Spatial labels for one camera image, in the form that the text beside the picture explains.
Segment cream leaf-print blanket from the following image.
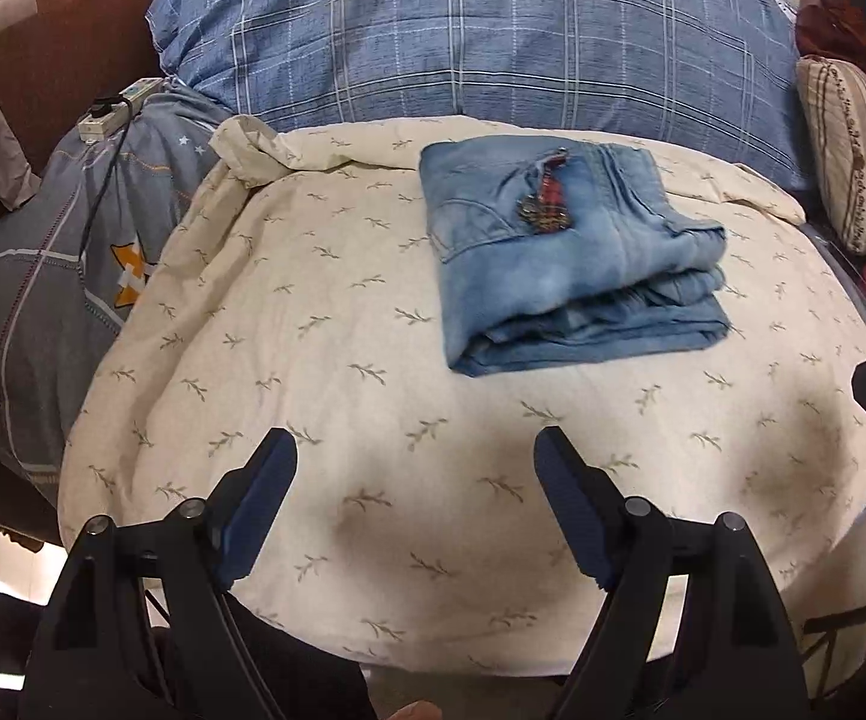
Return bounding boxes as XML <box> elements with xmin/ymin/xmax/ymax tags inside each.
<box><xmin>58</xmin><ymin>116</ymin><xmax>866</xmax><ymax>680</ymax></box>

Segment striped beige pillow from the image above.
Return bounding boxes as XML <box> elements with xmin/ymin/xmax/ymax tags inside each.
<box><xmin>796</xmin><ymin>52</ymin><xmax>866</xmax><ymax>256</ymax></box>

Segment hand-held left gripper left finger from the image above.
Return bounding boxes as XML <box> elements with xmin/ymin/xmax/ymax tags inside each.
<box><xmin>17</xmin><ymin>427</ymin><xmax>299</xmax><ymax>720</ymax></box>

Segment blue denim pants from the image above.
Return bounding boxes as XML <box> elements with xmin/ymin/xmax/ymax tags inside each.
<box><xmin>418</xmin><ymin>136</ymin><xmax>734</xmax><ymax>377</ymax></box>

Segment brown headboard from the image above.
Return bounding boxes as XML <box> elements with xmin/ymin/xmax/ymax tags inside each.
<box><xmin>0</xmin><ymin>0</ymin><xmax>179</xmax><ymax>241</ymax></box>

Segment blue plaid quilt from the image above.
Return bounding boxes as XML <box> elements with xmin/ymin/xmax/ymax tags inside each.
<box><xmin>146</xmin><ymin>0</ymin><xmax>813</xmax><ymax>192</ymax></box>

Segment grey star-print bed sheet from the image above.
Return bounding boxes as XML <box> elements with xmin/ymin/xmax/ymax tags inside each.
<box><xmin>0</xmin><ymin>82</ymin><xmax>235</xmax><ymax>511</ymax></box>

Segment dark red cloth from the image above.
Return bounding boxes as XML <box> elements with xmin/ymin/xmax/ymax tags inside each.
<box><xmin>794</xmin><ymin>0</ymin><xmax>866</xmax><ymax>102</ymax></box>

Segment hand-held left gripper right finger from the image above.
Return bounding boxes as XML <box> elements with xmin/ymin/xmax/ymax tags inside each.
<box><xmin>533</xmin><ymin>425</ymin><xmax>813</xmax><ymax>720</ymax></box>

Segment black cable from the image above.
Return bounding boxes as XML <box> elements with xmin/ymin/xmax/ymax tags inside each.
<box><xmin>77</xmin><ymin>94</ymin><xmax>138</xmax><ymax>293</ymax></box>

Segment white power strip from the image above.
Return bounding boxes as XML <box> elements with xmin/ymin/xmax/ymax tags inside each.
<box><xmin>77</xmin><ymin>77</ymin><xmax>160</xmax><ymax>142</ymax></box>

